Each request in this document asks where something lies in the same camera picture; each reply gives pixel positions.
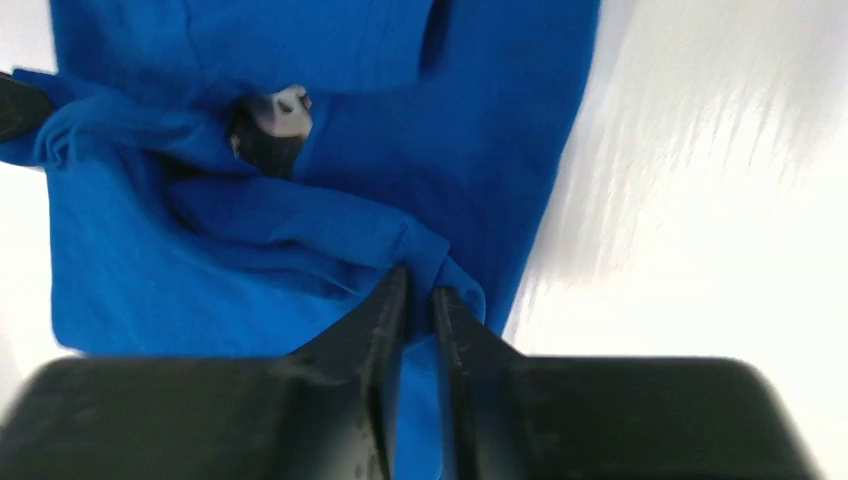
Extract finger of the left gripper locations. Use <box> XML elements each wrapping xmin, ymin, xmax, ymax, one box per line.
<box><xmin>1</xmin><ymin>72</ymin><xmax>55</xmax><ymax>143</ymax></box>

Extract blue printed t-shirt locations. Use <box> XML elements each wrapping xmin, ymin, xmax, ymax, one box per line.
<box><xmin>1</xmin><ymin>1</ymin><xmax>600</xmax><ymax>479</ymax></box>

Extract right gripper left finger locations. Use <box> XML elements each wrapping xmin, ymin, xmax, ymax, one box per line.
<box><xmin>1</xmin><ymin>266</ymin><xmax>408</xmax><ymax>479</ymax></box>

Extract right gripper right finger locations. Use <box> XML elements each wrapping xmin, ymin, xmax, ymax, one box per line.
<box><xmin>431</xmin><ymin>288</ymin><xmax>816</xmax><ymax>479</ymax></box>

